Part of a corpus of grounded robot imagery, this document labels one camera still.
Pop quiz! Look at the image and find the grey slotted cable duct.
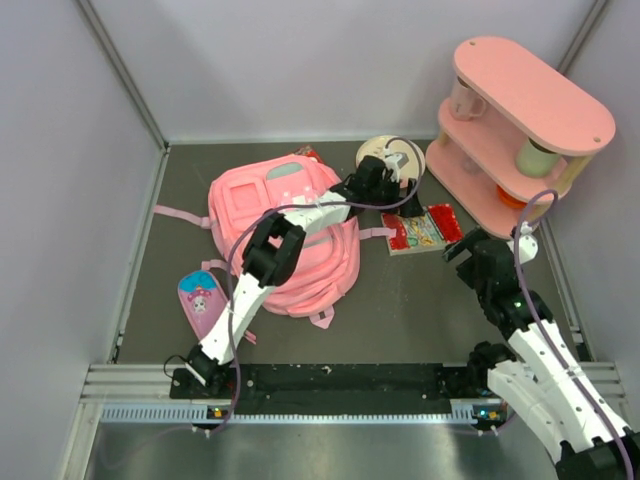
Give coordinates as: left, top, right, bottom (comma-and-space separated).
101, 403, 210, 423

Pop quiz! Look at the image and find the pink three-tier shelf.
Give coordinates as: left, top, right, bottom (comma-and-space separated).
425, 36, 616, 238

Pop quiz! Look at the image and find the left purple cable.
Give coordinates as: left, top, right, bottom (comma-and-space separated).
219, 135, 426, 434

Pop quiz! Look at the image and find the red sponge block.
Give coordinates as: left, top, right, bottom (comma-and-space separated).
427, 204, 464, 243

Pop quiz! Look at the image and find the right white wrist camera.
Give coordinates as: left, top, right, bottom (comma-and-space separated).
507, 221, 539, 264

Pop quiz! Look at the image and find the purple cartoon pencil case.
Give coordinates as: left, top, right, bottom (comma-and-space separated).
177, 270, 228, 340

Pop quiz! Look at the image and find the red comic book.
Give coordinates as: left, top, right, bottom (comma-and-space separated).
293, 145, 322, 163

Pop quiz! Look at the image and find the pale green cup on shelf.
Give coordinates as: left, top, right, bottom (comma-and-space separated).
515, 139, 560, 178

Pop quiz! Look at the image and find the orange bowl on shelf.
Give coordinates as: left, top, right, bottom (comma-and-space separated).
496, 185, 527, 210

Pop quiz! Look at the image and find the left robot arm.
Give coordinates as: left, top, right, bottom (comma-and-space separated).
178, 152, 420, 397

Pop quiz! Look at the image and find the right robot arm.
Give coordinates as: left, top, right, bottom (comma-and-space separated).
443, 228, 639, 479

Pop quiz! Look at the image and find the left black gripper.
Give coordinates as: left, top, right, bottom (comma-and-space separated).
364, 173, 423, 217

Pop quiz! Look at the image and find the pink mug on shelf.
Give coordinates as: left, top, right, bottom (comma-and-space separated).
449, 77, 487, 121

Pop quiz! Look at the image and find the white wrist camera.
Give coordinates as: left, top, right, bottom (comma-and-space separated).
507, 221, 539, 264
383, 149, 409, 183

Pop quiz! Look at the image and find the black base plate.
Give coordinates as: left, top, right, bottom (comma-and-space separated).
169, 363, 496, 415

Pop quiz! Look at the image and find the cream and pink plate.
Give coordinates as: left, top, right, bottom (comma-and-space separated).
356, 135, 426, 187

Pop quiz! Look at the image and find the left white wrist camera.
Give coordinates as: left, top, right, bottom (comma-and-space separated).
383, 149, 409, 183

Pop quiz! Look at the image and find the colourful patterned book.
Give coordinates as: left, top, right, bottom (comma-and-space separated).
381, 209, 447, 256

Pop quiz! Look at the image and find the pink student backpack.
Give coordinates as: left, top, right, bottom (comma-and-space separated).
154, 155, 366, 328

